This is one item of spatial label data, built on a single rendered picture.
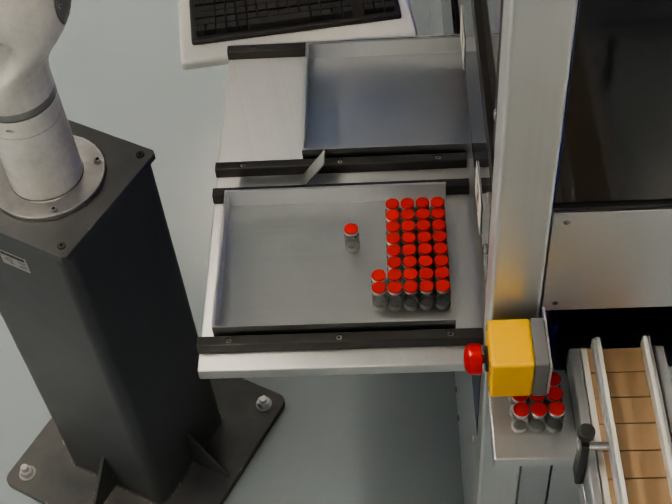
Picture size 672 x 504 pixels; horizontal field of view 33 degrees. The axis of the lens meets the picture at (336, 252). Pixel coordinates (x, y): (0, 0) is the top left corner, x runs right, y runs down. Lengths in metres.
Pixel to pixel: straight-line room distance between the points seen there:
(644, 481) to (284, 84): 0.93
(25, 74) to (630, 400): 0.94
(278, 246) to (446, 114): 0.38
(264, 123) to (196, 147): 1.26
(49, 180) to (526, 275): 0.81
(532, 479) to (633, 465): 0.41
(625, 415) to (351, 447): 1.13
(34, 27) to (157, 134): 1.62
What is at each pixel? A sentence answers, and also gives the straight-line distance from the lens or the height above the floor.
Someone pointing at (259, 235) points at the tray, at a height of 0.88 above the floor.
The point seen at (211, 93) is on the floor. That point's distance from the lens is 3.30.
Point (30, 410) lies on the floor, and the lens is 2.72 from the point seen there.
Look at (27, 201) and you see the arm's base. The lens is 1.89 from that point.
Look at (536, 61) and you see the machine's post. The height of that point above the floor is 1.43.
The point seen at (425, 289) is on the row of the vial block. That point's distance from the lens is 1.59.
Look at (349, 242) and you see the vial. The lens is 1.67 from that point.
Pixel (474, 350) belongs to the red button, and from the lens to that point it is 1.43.
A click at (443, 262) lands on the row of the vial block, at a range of 1.62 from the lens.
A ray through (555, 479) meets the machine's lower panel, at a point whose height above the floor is 0.56.
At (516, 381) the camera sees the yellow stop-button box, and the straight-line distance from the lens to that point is 1.43.
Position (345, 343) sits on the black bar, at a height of 0.90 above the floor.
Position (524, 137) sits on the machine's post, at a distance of 1.22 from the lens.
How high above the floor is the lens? 2.19
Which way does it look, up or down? 50 degrees down
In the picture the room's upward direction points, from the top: 6 degrees counter-clockwise
